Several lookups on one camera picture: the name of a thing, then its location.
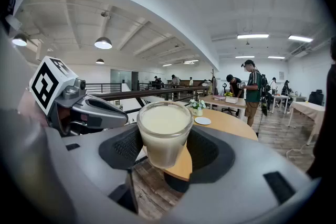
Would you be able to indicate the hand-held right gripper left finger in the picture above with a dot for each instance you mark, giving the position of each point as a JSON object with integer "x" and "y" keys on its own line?
{"x": 52, "y": 165}

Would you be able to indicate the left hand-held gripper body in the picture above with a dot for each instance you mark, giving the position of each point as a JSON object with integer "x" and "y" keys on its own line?
{"x": 47, "y": 81}

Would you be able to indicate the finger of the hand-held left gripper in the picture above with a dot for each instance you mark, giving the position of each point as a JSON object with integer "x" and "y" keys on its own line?
{"x": 105, "y": 114}

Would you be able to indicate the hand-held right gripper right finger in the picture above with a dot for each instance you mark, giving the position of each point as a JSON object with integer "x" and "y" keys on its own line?
{"x": 249, "y": 178}

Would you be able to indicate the glass cup of milk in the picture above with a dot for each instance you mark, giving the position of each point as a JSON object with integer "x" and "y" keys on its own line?
{"x": 164, "y": 128}

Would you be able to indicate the white dish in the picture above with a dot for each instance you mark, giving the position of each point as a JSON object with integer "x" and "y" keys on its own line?
{"x": 202, "y": 121}

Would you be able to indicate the person's left forearm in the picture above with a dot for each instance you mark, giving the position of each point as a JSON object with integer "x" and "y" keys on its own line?
{"x": 29, "y": 107}

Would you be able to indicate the dark metal railing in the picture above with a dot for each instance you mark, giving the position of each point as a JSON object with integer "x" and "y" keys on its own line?
{"x": 147, "y": 93}

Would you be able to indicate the dome pendant lamp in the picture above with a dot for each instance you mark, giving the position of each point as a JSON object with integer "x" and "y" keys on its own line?
{"x": 100, "y": 61}
{"x": 19, "y": 40}
{"x": 103, "y": 42}

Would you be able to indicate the round wooden table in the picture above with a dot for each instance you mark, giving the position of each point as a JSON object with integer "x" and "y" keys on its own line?
{"x": 223, "y": 127}

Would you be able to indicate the rectangular beige table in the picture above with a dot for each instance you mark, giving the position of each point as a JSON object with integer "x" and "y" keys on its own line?
{"x": 218, "y": 103}

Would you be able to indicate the white box with yellow flowers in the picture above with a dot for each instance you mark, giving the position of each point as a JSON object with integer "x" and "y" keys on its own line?
{"x": 231, "y": 98}

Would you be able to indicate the pink books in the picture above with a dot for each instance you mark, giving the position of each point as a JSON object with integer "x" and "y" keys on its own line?
{"x": 219, "y": 97}

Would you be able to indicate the white desk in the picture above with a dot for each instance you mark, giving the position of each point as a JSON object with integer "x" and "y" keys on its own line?
{"x": 281, "y": 97}

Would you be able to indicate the white flowers in pot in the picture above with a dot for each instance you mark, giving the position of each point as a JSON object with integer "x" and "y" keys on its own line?
{"x": 197, "y": 106}

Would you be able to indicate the table with beige cloth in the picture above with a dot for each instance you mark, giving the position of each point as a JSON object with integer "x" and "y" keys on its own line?
{"x": 308, "y": 110}

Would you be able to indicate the wooden coat rack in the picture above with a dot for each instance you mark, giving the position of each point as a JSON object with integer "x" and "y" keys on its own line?
{"x": 214, "y": 81}

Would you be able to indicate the black office chair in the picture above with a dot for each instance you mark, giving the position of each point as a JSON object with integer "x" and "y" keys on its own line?
{"x": 316, "y": 98}

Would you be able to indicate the ceiling tube light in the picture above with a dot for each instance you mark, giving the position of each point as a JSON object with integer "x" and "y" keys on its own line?
{"x": 253, "y": 36}
{"x": 300, "y": 38}
{"x": 276, "y": 57}
{"x": 245, "y": 57}

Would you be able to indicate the ceiling air conditioner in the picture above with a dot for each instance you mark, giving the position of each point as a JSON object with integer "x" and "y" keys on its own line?
{"x": 300, "y": 53}

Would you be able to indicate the black table pedestal base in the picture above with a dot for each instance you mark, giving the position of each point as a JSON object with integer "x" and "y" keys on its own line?
{"x": 177, "y": 183}

